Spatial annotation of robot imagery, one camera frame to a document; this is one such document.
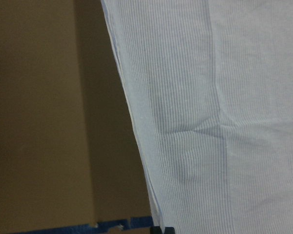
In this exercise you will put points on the light blue striped shirt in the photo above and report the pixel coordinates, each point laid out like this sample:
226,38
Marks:
209,88

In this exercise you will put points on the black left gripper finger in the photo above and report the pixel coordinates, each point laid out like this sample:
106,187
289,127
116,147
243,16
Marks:
155,230

